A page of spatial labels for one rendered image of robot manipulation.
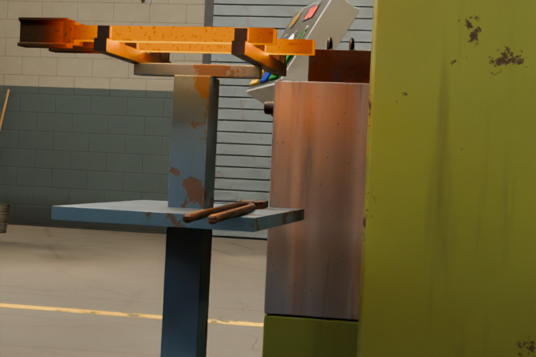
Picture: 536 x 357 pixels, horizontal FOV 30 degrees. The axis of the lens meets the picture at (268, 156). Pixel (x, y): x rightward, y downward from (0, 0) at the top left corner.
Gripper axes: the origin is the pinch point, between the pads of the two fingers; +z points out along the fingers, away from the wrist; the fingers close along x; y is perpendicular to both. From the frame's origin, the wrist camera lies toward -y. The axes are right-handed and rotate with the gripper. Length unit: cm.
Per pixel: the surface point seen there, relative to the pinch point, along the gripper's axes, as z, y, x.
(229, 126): 700, -298, 70
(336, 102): -57, 76, 15
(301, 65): -4.6, 38.4, 22.6
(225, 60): 673, -358, 92
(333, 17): -7.4, 30.1, 34.8
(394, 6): -87, 78, 24
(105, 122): 717, -365, -47
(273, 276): -42, 98, -8
